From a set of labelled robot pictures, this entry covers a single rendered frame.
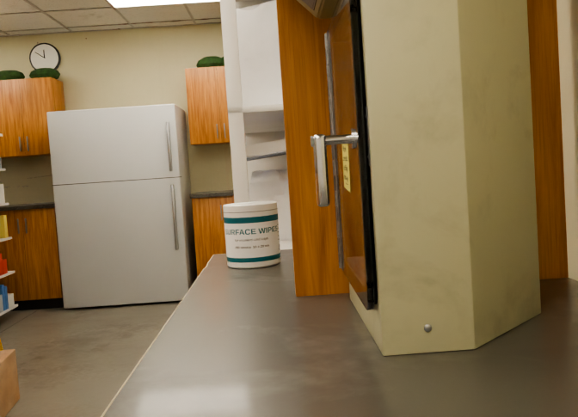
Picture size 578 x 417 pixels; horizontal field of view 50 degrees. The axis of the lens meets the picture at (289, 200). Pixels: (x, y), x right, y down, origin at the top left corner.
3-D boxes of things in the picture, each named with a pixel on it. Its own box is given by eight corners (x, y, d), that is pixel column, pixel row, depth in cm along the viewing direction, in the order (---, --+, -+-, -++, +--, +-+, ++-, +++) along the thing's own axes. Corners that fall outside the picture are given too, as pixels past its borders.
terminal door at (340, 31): (347, 270, 104) (331, 29, 102) (375, 313, 74) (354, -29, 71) (341, 271, 104) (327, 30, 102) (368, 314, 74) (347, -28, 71)
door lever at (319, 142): (359, 205, 76) (356, 203, 79) (354, 127, 76) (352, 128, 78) (316, 207, 76) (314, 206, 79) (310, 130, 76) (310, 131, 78)
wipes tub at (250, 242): (280, 258, 157) (276, 199, 156) (281, 266, 144) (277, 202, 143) (229, 261, 156) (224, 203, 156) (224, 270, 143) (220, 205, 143)
